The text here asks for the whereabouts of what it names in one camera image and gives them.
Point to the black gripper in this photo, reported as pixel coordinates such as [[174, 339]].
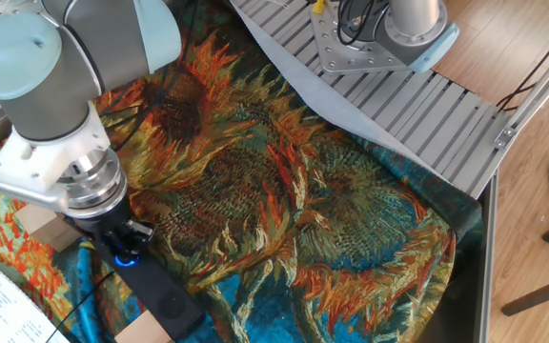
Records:
[[103, 219]]

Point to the black bar speaker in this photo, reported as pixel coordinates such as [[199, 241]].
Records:
[[160, 300]]

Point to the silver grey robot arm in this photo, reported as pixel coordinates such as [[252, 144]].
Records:
[[46, 71]]

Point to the light wooden block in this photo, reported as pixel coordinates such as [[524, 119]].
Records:
[[48, 228], [143, 329]]

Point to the printed white paper sheet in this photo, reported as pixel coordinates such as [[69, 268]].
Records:
[[3, 305]]

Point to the sunflower painting print cloth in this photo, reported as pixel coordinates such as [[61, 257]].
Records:
[[279, 214]]

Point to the yellow connector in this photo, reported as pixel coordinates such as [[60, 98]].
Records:
[[319, 6]]

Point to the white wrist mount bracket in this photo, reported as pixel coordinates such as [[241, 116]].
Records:
[[31, 167]]

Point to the silver base mount plate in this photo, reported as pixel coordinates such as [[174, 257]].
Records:
[[331, 52]]

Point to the aluminium frame bar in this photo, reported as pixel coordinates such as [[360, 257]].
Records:
[[541, 86]]

